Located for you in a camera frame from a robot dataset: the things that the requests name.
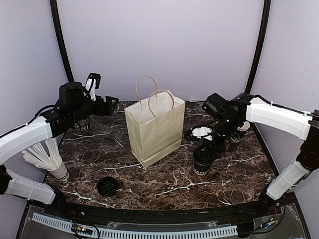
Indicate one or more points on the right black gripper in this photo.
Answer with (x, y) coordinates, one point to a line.
(214, 147)

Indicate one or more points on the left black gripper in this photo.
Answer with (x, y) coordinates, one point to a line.
(108, 109)

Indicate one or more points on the black paper coffee cup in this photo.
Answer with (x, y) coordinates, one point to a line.
(201, 170)

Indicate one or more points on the cream paper bag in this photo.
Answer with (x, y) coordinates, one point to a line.
(155, 125)

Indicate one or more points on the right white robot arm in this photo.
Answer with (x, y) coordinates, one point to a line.
(255, 109)

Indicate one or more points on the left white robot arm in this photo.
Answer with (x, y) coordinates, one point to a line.
(48, 123)

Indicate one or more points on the white cup with straws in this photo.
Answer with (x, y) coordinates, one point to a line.
(46, 156)

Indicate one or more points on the black plastic cup lid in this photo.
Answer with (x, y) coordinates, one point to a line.
(107, 186)

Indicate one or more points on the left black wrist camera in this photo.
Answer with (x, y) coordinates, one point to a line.
(71, 94)

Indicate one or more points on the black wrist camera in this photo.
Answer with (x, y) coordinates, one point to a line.
(71, 94)
(215, 105)

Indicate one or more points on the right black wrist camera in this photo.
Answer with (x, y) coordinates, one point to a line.
(215, 105)

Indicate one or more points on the left black frame post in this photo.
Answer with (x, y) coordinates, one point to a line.
(60, 40)

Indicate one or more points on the black frame post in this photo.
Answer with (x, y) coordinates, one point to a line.
(259, 46)
(60, 40)

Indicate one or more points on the white slotted cable duct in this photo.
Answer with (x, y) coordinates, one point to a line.
(134, 231)

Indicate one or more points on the right black frame post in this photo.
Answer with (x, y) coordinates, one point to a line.
(259, 46)

